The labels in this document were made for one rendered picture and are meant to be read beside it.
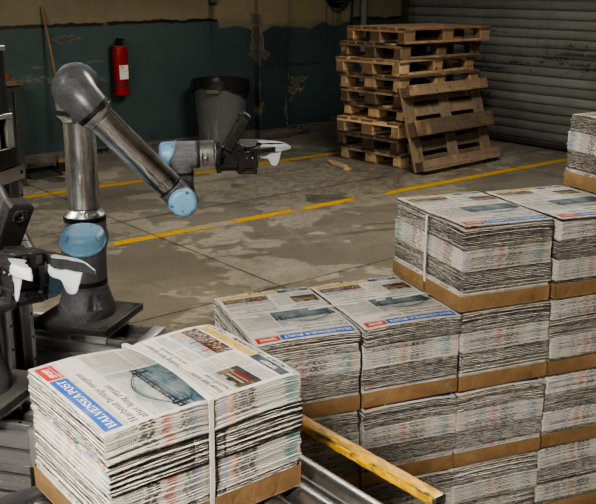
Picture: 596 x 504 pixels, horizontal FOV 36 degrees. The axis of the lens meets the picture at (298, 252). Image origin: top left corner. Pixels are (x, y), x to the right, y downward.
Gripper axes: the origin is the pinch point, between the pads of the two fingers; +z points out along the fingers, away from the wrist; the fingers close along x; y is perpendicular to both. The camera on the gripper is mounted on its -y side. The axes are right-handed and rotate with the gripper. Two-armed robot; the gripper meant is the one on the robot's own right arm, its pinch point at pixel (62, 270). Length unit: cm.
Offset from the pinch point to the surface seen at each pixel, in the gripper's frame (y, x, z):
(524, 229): 0, -139, 7
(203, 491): 34.9, -16.8, 18.1
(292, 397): 20.8, -32.6, 21.8
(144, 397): 19.4, -9.1, 10.8
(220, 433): 25.0, -18.7, 19.0
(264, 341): 31, -78, -26
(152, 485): 31.6, -7.1, 16.6
